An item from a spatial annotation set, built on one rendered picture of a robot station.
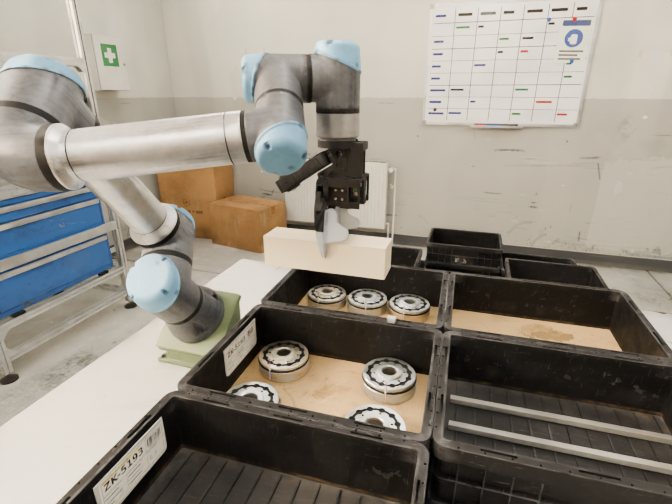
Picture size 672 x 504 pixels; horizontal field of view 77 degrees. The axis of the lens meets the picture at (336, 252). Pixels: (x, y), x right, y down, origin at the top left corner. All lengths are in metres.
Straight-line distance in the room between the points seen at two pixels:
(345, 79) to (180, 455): 0.65
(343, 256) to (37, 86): 0.55
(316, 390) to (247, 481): 0.22
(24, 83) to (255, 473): 0.68
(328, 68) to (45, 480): 0.88
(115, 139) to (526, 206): 3.58
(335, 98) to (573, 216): 3.45
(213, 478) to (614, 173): 3.70
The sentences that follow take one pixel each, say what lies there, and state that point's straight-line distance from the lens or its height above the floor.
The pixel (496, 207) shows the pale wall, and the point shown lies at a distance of 3.94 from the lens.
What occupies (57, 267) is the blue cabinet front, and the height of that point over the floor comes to 0.46.
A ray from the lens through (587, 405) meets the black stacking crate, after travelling 0.94.
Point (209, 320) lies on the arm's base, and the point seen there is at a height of 0.83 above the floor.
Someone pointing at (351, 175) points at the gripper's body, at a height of 1.23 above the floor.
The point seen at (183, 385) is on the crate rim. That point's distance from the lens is 0.74.
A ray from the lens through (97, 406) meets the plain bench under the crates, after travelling 1.15.
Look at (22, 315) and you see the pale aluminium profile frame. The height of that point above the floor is 0.30.
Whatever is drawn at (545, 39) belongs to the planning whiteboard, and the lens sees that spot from 3.85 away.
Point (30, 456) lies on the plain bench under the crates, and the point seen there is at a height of 0.70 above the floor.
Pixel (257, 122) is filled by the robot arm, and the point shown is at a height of 1.32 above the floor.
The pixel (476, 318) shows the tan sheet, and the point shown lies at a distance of 1.13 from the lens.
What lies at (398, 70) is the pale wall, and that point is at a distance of 3.88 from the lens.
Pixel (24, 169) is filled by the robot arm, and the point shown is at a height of 1.27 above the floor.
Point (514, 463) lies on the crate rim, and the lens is 0.63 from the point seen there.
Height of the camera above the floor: 1.36
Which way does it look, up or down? 21 degrees down
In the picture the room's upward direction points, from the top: straight up
